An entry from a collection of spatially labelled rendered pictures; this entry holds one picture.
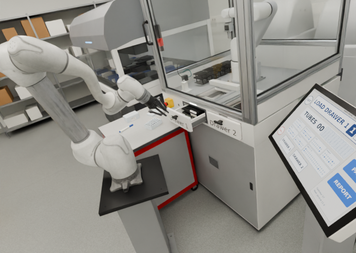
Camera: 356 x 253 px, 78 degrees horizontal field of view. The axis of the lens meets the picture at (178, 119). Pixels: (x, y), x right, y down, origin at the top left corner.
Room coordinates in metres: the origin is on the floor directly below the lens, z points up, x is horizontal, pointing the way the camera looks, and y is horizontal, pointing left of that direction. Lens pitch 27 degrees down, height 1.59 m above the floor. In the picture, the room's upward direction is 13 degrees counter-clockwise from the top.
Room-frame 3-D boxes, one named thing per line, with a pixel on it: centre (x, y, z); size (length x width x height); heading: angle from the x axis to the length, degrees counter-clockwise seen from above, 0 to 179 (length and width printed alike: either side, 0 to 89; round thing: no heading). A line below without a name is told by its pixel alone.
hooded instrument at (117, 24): (3.20, 0.37, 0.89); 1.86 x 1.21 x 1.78; 28
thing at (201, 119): (1.54, -0.19, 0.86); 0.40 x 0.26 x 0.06; 118
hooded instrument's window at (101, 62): (3.18, 0.38, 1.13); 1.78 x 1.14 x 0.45; 28
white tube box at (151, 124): (1.65, 0.21, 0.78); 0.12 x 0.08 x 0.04; 134
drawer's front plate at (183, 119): (1.44, -0.01, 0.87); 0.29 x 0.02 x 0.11; 28
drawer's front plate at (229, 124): (1.23, -0.27, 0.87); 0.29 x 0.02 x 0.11; 28
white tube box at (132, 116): (1.88, 0.41, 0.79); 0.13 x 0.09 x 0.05; 119
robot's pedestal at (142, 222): (1.03, 0.36, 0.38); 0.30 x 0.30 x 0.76; 8
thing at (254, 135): (1.70, -0.57, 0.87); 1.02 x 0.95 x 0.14; 28
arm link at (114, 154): (1.04, 0.37, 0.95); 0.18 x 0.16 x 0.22; 58
